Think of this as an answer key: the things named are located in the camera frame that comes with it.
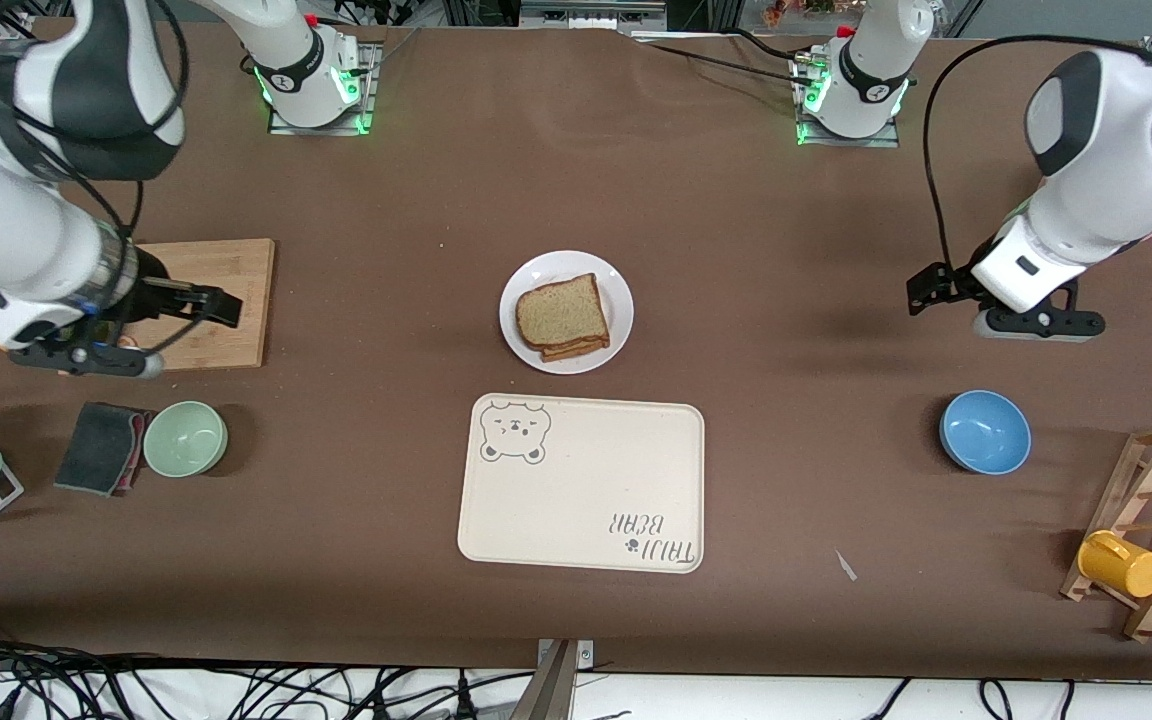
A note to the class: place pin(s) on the blue bowl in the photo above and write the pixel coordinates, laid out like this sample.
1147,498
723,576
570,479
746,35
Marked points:
986,432

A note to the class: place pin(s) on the cream bear print tray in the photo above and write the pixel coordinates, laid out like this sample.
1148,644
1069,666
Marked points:
576,500

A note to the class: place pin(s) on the small white paper scrap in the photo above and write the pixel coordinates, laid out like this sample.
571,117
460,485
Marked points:
846,566

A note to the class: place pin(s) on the pink folded cloth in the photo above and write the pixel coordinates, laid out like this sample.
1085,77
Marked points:
134,470

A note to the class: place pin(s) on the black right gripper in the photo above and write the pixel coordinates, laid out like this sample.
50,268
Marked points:
155,294

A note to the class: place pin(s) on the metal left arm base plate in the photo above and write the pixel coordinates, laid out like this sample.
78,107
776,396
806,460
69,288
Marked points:
851,143

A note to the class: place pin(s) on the white round plate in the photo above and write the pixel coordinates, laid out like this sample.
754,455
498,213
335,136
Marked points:
521,355

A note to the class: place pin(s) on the wooden cutting board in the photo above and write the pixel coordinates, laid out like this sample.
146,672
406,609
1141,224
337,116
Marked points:
236,270

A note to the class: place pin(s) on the pale green bowl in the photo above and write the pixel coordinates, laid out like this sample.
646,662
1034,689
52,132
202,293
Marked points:
185,438

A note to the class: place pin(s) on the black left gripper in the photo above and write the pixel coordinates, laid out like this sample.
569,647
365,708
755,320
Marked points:
948,283

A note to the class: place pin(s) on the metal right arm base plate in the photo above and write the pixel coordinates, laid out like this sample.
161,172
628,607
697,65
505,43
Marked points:
368,100

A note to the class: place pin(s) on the yellow mug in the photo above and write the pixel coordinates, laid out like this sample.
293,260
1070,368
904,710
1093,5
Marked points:
1121,565

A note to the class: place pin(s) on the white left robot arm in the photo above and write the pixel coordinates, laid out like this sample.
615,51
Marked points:
1116,150

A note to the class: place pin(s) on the dark grey folded cloth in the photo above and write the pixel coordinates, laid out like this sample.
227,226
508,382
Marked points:
96,445

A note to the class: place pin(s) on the grey metal box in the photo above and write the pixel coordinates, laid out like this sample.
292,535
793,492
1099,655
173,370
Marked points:
591,14

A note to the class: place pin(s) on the brown bread slice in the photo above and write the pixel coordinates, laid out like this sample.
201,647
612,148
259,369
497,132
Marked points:
581,348
561,312

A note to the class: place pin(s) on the metal table edge bracket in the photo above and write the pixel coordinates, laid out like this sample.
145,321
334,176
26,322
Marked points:
551,690

